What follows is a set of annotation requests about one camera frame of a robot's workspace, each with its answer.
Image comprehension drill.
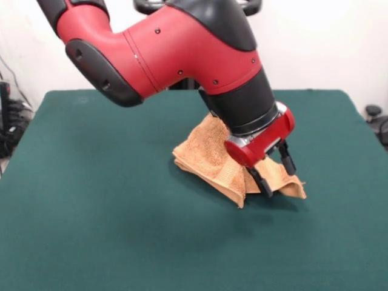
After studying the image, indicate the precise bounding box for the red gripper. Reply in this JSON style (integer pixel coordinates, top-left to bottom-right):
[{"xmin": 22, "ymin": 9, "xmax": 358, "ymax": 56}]
[{"xmin": 224, "ymin": 107, "xmax": 297, "ymax": 198}]

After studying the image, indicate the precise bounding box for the black cable bundle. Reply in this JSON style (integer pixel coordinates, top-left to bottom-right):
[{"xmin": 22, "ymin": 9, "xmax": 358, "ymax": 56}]
[{"xmin": 0, "ymin": 99, "xmax": 35, "ymax": 159}]

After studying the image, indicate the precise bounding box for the orange terry towel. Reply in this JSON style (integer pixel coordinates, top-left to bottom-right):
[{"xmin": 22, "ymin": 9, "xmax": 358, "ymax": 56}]
[{"xmin": 172, "ymin": 115, "xmax": 307, "ymax": 210}]

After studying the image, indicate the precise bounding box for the dark green table cloth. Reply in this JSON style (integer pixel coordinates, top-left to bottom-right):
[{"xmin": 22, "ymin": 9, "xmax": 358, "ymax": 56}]
[{"xmin": 0, "ymin": 89, "xmax": 388, "ymax": 291}]

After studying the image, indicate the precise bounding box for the grey wall cable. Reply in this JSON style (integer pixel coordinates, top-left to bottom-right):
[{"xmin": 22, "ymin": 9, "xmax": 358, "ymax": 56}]
[{"xmin": 0, "ymin": 56, "xmax": 34, "ymax": 110}]

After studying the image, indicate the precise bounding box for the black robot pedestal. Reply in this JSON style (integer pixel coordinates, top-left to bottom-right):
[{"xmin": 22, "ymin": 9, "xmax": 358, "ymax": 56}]
[{"xmin": 133, "ymin": 0, "xmax": 262, "ymax": 91}]

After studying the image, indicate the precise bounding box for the black equipment box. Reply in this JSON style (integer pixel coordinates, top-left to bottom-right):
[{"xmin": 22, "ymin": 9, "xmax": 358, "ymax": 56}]
[{"xmin": 0, "ymin": 81, "xmax": 12, "ymax": 134}]

